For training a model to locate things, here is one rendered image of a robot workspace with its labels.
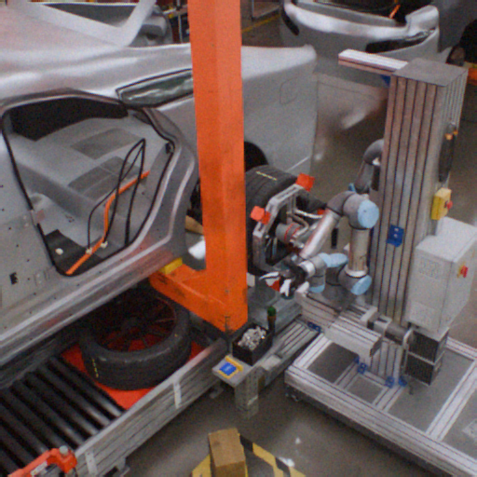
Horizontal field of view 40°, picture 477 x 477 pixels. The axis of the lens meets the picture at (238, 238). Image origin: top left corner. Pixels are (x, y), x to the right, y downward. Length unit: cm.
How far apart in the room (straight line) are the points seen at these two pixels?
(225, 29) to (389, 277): 152
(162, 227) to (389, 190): 133
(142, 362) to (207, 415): 59
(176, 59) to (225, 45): 80
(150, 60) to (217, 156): 75
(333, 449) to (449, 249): 135
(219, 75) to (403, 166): 94
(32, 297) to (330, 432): 183
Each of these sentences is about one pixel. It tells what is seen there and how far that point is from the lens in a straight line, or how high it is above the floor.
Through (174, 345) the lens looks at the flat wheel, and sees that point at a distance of 377.
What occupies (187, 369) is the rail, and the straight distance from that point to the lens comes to 378.
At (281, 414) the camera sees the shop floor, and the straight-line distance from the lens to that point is 406.
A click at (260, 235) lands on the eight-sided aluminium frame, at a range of 374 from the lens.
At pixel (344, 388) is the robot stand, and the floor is 22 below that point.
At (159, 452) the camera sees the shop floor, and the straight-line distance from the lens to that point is 393.
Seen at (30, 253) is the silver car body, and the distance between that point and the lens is 329.
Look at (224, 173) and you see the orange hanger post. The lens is 315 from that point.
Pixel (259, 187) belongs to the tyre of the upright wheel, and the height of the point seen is 116.
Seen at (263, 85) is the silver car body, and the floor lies 158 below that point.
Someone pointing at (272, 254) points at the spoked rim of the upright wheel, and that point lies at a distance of 411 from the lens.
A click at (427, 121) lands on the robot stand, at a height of 186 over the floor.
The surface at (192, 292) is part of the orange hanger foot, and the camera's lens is 382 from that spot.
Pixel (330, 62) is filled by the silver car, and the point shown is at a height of 94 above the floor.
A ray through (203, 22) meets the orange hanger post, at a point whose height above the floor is 227.
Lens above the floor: 311
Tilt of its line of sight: 35 degrees down
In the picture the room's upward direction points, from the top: 2 degrees counter-clockwise
